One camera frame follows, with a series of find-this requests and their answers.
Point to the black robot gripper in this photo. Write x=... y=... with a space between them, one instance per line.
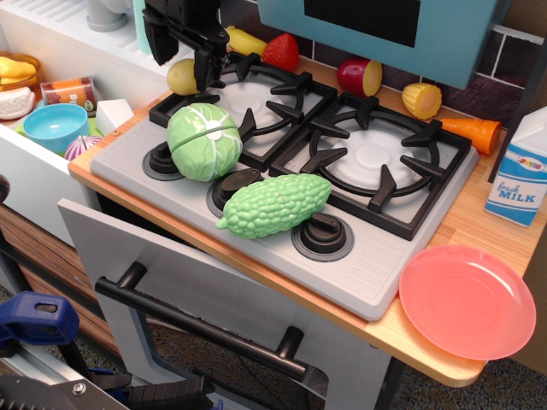
x=194 y=23

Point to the yellow toy potato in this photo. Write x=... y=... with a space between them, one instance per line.
x=181 y=79

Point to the pink plastic plate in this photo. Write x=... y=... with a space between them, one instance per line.
x=467 y=302

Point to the teal plastic cup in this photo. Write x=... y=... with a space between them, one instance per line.
x=138 y=7

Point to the yellow toy banana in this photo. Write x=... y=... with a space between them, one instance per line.
x=244 y=43

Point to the grey toy faucet base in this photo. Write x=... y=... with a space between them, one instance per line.
x=107 y=15

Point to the green toy cabbage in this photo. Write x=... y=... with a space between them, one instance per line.
x=203 y=141

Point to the red toy strawberry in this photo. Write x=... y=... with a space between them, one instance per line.
x=282 y=52

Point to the white toy block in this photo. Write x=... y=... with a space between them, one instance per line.
x=111 y=114

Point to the black left burner grate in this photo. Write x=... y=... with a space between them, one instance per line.
x=269 y=105

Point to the black burner grate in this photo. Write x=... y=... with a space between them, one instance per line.
x=269 y=105
x=386 y=168

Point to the orange brown toy can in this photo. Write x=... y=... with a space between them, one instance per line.
x=79 y=91

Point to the black left stove knob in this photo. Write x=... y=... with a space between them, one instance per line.
x=159 y=165

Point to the black stove knob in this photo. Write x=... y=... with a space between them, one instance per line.
x=222 y=190
x=323 y=237
x=159 y=165

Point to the purple toy onion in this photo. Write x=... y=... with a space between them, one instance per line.
x=80 y=145

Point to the black middle stove knob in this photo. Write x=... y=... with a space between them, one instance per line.
x=222 y=190

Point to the blue plastic bowl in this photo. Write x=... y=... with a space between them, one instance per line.
x=56 y=126

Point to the orange bowl with yellow food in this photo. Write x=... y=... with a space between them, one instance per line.
x=19 y=70

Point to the green toy bitter gourd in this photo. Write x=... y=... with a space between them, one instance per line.
x=274 y=205

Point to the red yellow toy fruit half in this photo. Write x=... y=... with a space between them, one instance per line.
x=360 y=76

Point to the white toy bread piece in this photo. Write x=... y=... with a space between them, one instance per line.
x=16 y=103

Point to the grey oven door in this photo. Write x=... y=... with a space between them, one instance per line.
x=345 y=372

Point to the black right burner grate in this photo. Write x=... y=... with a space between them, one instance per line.
x=386 y=168

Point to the black right stove knob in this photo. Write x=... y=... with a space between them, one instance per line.
x=323 y=237

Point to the yellow toy corn piece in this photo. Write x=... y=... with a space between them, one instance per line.
x=422 y=100

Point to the grey toy stove top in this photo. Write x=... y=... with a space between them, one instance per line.
x=364 y=282

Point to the blue clamp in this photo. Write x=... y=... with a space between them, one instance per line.
x=38 y=319

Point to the orange toy carrot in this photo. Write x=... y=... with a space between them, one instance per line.
x=484 y=134

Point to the blue white milk carton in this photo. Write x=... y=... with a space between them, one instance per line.
x=519 y=187

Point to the black oven door handle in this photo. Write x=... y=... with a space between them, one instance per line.
x=282 y=359

